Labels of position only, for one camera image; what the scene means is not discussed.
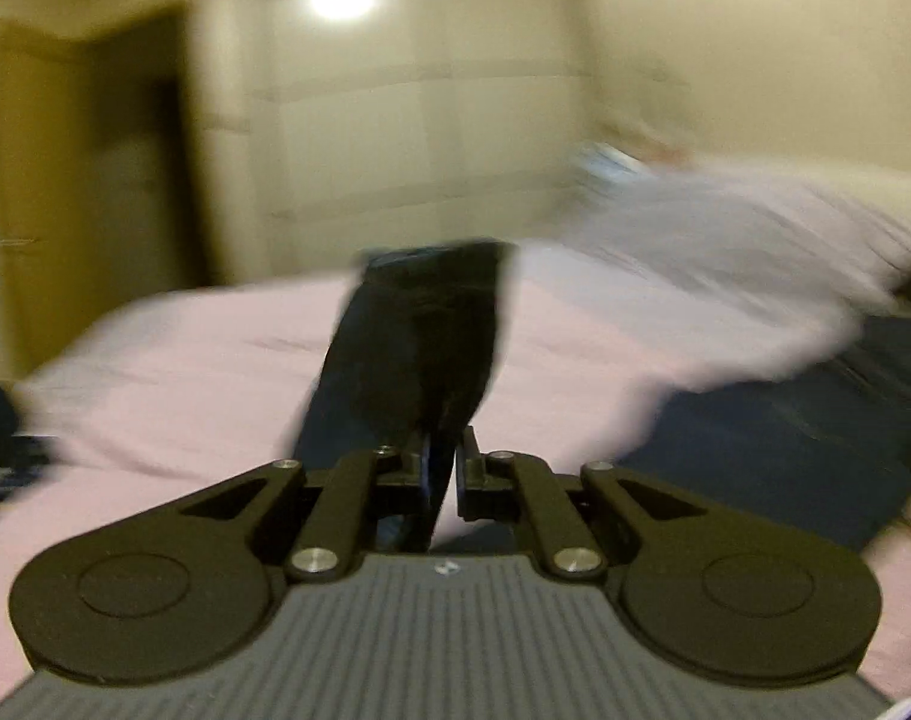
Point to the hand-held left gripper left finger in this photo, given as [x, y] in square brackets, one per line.
[434, 487]

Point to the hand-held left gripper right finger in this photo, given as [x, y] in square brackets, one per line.
[472, 476]

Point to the blue denim jeans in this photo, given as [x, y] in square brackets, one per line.
[425, 330]

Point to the pink grey striped duvet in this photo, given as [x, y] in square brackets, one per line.
[200, 360]

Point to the cream wardrobe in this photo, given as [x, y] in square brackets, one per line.
[395, 127]

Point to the brown wooden door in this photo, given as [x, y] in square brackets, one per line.
[88, 187]

